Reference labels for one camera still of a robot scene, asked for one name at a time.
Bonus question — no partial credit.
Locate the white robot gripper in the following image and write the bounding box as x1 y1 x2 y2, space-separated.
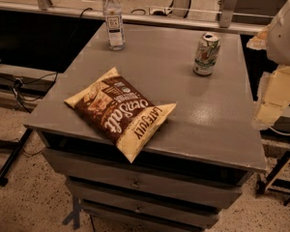
246 0 290 127

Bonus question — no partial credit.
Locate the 7up soda can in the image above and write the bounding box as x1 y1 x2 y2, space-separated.
193 32 221 76

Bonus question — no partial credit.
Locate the yellow black floor stand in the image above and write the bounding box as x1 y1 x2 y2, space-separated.
254 140 290 207

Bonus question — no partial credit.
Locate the brown sea salt chip bag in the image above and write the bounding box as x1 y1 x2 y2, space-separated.
65 68 176 162

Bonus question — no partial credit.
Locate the clear plastic water bottle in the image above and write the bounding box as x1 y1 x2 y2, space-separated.
103 0 125 50

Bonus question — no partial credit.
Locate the black floor stand leg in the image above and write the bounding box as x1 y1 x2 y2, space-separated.
0 129 32 187

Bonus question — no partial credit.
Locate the black cable bundle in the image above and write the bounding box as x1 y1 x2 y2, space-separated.
8 7 94 114

